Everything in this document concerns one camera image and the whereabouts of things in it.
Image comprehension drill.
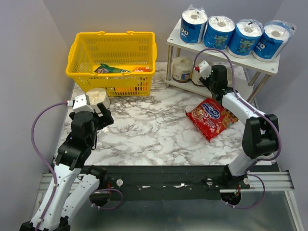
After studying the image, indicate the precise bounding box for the white two-tier shelf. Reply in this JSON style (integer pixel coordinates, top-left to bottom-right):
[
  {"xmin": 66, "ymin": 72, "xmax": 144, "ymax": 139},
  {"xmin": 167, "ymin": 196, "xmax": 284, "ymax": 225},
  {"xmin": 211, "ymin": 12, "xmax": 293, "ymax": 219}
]
[{"xmin": 165, "ymin": 20, "xmax": 280, "ymax": 105}]

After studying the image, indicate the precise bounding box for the orange box in basket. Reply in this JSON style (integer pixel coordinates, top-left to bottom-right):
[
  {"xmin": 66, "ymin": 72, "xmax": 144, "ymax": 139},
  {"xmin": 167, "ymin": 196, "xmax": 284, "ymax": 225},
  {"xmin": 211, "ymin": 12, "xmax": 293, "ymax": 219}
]
[{"xmin": 133, "ymin": 67, "xmax": 151, "ymax": 73}]

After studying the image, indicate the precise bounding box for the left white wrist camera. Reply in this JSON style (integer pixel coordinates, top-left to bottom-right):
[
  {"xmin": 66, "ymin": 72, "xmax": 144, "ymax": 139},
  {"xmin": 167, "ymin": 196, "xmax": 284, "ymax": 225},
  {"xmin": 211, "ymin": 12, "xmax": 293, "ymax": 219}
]
[{"xmin": 67, "ymin": 94, "xmax": 94, "ymax": 113}]

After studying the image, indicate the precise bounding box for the yellow plastic shopping basket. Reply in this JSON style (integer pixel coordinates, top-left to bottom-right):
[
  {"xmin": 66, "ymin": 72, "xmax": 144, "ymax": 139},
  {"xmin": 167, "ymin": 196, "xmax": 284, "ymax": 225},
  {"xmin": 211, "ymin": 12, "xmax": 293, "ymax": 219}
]
[{"xmin": 65, "ymin": 31, "xmax": 157, "ymax": 97}]

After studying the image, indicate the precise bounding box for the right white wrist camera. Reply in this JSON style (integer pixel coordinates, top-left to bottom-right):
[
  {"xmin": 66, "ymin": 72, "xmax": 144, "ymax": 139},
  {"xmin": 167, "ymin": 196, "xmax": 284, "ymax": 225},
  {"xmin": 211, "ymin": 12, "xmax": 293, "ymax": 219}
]
[{"xmin": 195, "ymin": 60, "xmax": 212, "ymax": 79}]

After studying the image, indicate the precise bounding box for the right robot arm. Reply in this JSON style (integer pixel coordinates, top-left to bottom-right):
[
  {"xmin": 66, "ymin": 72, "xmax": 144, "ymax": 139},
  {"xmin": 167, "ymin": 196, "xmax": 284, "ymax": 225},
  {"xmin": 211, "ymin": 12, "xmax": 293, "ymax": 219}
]
[{"xmin": 196, "ymin": 62, "xmax": 282, "ymax": 189}]

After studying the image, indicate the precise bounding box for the beige brown roll front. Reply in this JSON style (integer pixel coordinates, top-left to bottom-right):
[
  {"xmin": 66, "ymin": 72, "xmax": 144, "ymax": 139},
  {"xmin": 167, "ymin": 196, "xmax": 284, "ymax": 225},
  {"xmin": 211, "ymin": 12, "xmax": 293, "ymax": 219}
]
[{"xmin": 172, "ymin": 56, "xmax": 193, "ymax": 83}]

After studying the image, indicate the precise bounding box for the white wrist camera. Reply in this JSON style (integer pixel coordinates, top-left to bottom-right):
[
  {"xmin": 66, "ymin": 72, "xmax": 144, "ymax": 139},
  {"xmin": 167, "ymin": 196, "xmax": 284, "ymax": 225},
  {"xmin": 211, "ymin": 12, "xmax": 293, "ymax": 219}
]
[
  {"xmin": 67, "ymin": 94, "xmax": 94, "ymax": 113},
  {"xmin": 195, "ymin": 60, "xmax": 212, "ymax": 79}
]

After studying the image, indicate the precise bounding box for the green snack packet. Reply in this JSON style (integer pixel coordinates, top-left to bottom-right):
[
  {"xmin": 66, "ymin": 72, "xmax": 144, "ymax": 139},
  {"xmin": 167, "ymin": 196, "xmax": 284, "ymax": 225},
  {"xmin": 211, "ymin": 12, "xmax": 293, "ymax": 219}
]
[{"xmin": 94, "ymin": 64, "xmax": 130, "ymax": 74}]

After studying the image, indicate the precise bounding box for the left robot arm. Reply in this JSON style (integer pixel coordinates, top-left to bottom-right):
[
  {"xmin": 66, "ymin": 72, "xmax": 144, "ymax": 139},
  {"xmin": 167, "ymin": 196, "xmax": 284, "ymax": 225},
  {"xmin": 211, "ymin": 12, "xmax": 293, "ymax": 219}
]
[{"xmin": 20, "ymin": 100, "xmax": 114, "ymax": 231}]

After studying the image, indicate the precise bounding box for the red snack bag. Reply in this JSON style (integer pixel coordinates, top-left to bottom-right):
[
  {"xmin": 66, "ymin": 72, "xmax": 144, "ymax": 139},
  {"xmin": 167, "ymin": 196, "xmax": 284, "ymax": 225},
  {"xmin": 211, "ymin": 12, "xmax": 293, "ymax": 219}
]
[{"xmin": 185, "ymin": 98, "xmax": 238, "ymax": 142}]

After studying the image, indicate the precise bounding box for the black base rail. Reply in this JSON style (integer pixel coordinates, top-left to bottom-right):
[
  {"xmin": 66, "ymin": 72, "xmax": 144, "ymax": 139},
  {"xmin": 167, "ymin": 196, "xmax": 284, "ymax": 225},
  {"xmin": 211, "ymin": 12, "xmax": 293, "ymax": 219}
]
[{"xmin": 79, "ymin": 165, "xmax": 251, "ymax": 201}]

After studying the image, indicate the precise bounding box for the beige brown roll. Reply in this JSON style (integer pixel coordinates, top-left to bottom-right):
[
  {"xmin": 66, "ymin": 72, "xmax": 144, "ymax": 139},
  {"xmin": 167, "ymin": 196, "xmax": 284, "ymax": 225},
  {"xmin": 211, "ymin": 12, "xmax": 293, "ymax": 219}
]
[
  {"xmin": 172, "ymin": 56, "xmax": 193, "ymax": 83},
  {"xmin": 192, "ymin": 64, "xmax": 206, "ymax": 87}
]

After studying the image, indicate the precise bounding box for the blue roll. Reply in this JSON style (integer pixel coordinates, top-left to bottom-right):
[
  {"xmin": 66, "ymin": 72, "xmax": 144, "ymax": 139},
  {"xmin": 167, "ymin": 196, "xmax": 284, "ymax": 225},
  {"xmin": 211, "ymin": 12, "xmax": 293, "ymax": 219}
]
[
  {"xmin": 227, "ymin": 19, "xmax": 264, "ymax": 58},
  {"xmin": 180, "ymin": 5, "xmax": 208, "ymax": 44},
  {"xmin": 204, "ymin": 15, "xmax": 235, "ymax": 51},
  {"xmin": 252, "ymin": 20, "xmax": 296, "ymax": 62}
]

